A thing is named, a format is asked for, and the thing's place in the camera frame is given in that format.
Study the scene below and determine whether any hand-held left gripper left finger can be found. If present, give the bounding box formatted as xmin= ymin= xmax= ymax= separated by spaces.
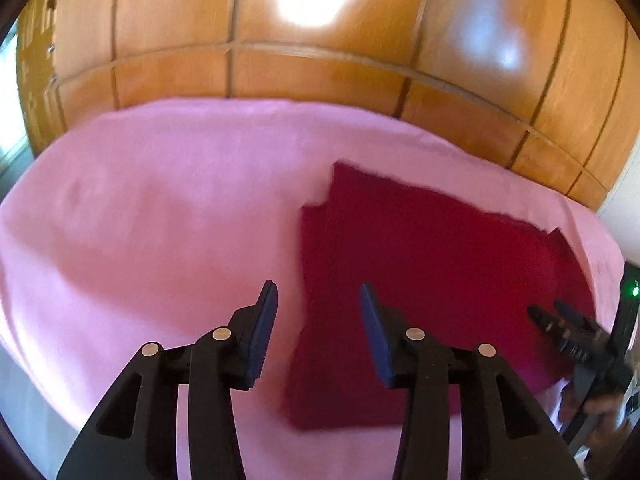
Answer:
xmin=56 ymin=280 xmax=279 ymax=480

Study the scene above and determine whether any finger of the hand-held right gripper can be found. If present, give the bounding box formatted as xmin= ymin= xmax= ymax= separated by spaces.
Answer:
xmin=527 ymin=304 xmax=588 ymax=363
xmin=553 ymin=300 xmax=603 ymax=343

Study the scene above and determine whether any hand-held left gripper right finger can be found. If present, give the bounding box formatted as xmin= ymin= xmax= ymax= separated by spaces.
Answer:
xmin=360 ymin=282 xmax=586 ymax=480

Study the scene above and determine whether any dark red embroidered sweater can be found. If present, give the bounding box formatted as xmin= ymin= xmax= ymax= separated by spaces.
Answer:
xmin=280 ymin=160 xmax=598 ymax=433

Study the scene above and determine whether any person's right hand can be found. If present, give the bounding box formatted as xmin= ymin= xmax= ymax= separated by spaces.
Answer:
xmin=559 ymin=382 xmax=635 ymax=453

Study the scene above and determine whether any pink blanket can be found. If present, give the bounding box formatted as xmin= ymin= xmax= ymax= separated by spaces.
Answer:
xmin=0 ymin=97 xmax=626 ymax=480

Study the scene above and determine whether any window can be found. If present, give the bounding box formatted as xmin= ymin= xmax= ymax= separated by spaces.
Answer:
xmin=0 ymin=30 xmax=33 ymax=181

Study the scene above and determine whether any wooden wardrobe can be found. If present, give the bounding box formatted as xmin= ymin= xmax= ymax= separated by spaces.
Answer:
xmin=15 ymin=0 xmax=640 ymax=211

